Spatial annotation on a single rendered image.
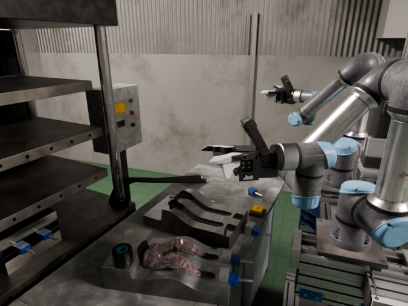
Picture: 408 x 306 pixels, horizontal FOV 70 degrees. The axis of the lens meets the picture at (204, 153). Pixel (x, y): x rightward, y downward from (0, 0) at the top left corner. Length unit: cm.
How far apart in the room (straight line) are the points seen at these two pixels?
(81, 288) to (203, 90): 274
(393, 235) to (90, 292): 109
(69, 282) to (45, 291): 9
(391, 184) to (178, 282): 79
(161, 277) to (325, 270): 62
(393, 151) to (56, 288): 130
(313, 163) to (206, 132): 296
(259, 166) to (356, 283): 68
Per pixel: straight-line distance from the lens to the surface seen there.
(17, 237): 155
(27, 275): 156
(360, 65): 153
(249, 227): 154
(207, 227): 145
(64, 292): 139
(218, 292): 120
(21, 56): 216
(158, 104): 389
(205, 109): 364
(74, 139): 160
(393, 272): 128
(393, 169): 97
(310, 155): 81
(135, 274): 127
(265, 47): 342
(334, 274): 127
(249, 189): 191
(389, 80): 94
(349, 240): 118
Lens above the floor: 172
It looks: 21 degrees down
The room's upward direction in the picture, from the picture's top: straight up
